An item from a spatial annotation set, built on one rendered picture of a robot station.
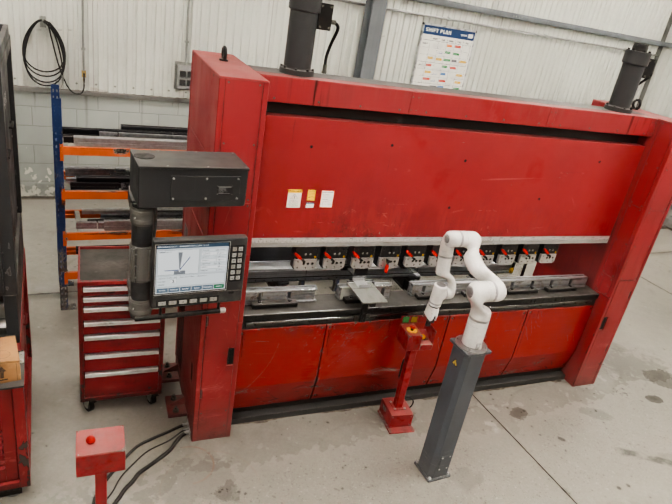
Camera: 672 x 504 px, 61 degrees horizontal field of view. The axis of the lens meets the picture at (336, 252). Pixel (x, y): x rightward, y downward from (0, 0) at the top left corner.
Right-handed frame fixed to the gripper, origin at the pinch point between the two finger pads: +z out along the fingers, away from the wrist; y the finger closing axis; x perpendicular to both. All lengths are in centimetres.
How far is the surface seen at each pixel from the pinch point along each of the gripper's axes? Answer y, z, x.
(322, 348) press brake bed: -11, 28, -67
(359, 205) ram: -31, -70, -55
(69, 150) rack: -165, -39, -235
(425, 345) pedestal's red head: 6.3, 13.9, -0.8
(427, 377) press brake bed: -18, 67, 27
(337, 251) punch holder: -28, -38, -64
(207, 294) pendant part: 34, -49, -153
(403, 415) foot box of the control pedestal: 14, 72, -5
